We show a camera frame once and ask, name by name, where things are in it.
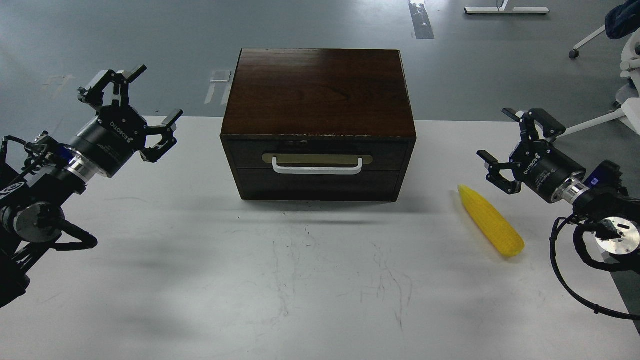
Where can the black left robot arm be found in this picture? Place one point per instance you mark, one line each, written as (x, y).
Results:
(38, 177)

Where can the white desk base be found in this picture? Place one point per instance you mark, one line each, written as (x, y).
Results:
(503, 7)

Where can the yellow corn cob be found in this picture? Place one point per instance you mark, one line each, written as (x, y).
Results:
(498, 231)

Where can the wooden drawer with white handle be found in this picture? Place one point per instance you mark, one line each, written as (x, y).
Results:
(376, 156)

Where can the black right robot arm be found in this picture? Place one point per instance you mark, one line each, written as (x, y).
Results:
(600, 199)

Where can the dark wooden drawer cabinet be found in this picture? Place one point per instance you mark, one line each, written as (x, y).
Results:
(324, 94)

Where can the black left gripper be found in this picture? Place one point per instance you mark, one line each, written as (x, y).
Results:
(112, 138)

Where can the white office chair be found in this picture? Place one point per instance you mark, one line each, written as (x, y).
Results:
(601, 75)

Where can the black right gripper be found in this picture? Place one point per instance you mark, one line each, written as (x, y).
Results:
(538, 164)

